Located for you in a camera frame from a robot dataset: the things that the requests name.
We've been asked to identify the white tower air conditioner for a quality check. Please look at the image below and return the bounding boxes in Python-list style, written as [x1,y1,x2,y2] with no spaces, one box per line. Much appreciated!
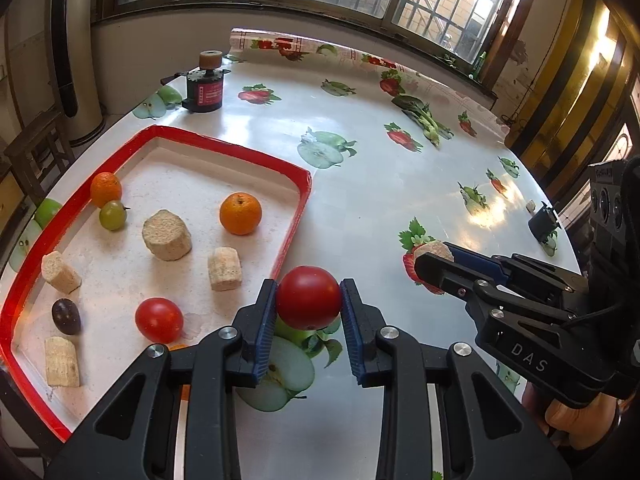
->
[47,0,107,144]

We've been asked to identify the yellow wooden door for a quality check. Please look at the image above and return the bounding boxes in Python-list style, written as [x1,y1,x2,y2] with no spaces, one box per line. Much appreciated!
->
[507,0,640,206]

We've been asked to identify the dark purple plum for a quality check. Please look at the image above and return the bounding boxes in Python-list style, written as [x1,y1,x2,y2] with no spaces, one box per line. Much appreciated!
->
[51,298,82,335]

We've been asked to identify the red rimmed tray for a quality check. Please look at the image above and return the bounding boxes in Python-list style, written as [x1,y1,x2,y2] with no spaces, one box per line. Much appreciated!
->
[0,126,313,444]

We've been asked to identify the small orange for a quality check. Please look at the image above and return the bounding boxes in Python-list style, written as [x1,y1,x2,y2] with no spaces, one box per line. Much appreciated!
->
[90,172,123,208]

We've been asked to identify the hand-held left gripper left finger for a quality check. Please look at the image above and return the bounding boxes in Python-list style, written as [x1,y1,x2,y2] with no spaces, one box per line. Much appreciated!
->
[45,278,279,480]

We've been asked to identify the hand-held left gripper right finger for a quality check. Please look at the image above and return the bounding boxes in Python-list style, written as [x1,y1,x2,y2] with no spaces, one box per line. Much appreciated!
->
[340,278,571,480]

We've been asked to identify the green grape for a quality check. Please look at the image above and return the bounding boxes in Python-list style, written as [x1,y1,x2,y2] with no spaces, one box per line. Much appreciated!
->
[99,200,131,232]

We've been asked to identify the large orange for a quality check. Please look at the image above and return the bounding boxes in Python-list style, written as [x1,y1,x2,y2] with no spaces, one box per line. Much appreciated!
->
[219,192,263,236]

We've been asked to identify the short cork block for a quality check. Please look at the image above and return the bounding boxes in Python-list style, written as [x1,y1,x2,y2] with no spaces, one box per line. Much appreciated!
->
[207,246,244,292]
[40,250,83,295]
[44,336,81,389]

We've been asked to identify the black cylindrical motor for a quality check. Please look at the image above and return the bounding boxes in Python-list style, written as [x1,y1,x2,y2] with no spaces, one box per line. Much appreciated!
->
[181,67,231,114]

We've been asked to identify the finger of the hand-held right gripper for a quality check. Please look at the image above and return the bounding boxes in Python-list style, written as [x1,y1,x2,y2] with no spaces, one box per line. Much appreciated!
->
[414,252,576,335]
[444,241,588,292]

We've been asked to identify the wooden stool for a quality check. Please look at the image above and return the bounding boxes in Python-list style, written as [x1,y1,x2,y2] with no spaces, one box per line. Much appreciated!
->
[4,109,77,202]

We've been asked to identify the large round cork block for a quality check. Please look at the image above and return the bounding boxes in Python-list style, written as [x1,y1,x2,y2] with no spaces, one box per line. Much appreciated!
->
[141,209,193,262]

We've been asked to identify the red tomato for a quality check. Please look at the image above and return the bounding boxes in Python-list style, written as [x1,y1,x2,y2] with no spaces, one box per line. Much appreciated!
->
[275,265,344,331]
[134,297,185,344]

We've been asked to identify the fruit printed tablecloth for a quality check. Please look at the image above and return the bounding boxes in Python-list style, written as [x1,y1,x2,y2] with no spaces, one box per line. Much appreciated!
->
[0,27,585,480]

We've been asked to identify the small cork piece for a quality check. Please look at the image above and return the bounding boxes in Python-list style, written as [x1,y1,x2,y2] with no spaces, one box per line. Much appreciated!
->
[412,240,455,264]

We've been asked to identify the person's right hand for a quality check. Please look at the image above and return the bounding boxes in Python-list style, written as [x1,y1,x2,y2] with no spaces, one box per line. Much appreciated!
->
[522,381,622,452]

